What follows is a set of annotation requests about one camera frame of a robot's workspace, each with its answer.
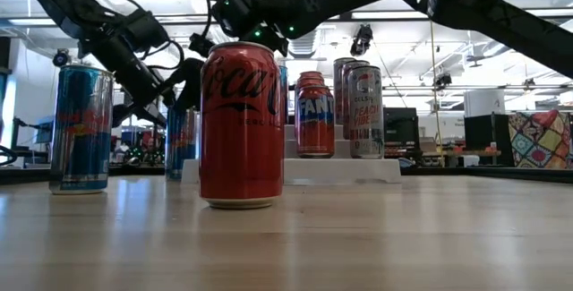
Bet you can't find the white three-step shelf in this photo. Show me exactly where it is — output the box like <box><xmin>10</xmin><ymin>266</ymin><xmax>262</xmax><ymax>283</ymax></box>
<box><xmin>181</xmin><ymin>123</ymin><xmax>403</xmax><ymax>185</ymax></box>

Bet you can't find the black horizontal frame bar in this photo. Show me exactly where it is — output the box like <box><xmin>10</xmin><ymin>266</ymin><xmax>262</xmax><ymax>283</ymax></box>
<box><xmin>0</xmin><ymin>7</ymin><xmax>573</xmax><ymax>26</ymax></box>

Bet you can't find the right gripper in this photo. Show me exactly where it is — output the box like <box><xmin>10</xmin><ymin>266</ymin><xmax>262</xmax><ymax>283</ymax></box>
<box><xmin>211</xmin><ymin>0</ymin><xmax>293</xmax><ymax>58</ymax></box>

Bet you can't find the colourful patchwork cloth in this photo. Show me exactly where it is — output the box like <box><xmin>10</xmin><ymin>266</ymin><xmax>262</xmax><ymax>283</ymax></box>
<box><xmin>508</xmin><ymin>109</ymin><xmax>573</xmax><ymax>170</ymax></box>

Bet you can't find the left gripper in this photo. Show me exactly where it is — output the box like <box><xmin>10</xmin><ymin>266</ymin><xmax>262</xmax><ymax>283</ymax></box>
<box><xmin>79</xmin><ymin>24</ymin><xmax>206</xmax><ymax>126</ymax></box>

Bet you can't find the thin vertical pole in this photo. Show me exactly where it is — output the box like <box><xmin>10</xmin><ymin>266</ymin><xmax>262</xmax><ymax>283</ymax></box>
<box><xmin>427</xmin><ymin>18</ymin><xmax>445</xmax><ymax>169</ymax></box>

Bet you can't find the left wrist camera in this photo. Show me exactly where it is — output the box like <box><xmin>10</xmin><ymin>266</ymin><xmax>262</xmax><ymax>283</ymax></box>
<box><xmin>120</xmin><ymin>9</ymin><xmax>171</xmax><ymax>55</ymax></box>

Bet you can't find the white box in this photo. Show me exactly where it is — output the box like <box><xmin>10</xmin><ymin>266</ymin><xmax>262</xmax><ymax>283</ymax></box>
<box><xmin>463</xmin><ymin>88</ymin><xmax>506</xmax><ymax>117</ymax></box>

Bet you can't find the red Coca-Cola can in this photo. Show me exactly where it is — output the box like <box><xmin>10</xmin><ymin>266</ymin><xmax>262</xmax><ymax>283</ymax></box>
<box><xmin>199</xmin><ymin>41</ymin><xmax>287</xmax><ymax>210</ymax></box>

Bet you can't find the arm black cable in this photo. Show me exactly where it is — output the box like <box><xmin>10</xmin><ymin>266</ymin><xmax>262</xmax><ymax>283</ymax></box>
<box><xmin>172</xmin><ymin>0</ymin><xmax>323</xmax><ymax>37</ymax></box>
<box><xmin>87</xmin><ymin>0</ymin><xmax>185</xmax><ymax>72</ymax></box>

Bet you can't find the black computer monitor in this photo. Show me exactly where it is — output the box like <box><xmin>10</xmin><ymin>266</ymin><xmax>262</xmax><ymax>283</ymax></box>
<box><xmin>383</xmin><ymin>107</ymin><xmax>421</xmax><ymax>148</ymax></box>

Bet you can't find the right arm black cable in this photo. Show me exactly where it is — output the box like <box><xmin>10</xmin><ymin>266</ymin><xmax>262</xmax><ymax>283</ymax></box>
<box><xmin>172</xmin><ymin>0</ymin><xmax>323</xmax><ymax>37</ymax></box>

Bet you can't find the black cabinet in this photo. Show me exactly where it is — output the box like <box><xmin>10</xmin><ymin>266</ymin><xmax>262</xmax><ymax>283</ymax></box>
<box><xmin>464</xmin><ymin>112</ymin><xmax>511</xmax><ymax>167</ymax></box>

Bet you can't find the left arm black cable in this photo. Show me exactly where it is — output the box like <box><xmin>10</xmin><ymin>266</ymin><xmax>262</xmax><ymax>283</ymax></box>
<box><xmin>87</xmin><ymin>0</ymin><xmax>185</xmax><ymax>72</ymax></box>

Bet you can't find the black aluminium table frame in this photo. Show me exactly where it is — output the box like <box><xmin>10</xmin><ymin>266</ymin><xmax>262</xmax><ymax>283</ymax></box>
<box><xmin>0</xmin><ymin>164</ymin><xmax>573</xmax><ymax>185</ymax></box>

